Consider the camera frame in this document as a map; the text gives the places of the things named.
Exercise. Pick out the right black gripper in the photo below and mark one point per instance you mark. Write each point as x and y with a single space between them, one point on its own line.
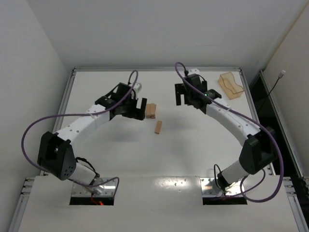
181 89

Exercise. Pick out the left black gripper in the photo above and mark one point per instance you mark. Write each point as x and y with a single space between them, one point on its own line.
132 109

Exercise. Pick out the translucent orange plastic container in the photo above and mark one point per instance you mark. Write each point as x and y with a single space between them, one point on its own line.
229 86

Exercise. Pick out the wood block thin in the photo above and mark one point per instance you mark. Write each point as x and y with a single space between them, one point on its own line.
153 111

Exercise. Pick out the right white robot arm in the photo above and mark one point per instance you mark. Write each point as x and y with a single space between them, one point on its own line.
257 149

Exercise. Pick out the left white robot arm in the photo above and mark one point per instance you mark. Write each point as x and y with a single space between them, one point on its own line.
56 152

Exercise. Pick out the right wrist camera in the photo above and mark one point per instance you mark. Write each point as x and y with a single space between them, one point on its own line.
194 71

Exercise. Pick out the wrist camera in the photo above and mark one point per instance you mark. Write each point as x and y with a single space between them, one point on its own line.
194 71
137 87

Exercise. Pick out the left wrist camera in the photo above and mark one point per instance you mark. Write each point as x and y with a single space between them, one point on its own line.
137 87

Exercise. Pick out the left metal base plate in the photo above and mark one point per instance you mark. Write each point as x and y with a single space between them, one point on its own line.
106 190

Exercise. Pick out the metal base plate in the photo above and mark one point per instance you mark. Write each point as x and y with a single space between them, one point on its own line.
210 189
106 190

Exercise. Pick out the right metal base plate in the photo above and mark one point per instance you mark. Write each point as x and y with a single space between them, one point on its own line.
210 189

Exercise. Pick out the black cable white plug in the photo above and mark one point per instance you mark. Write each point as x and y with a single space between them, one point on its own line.
280 76

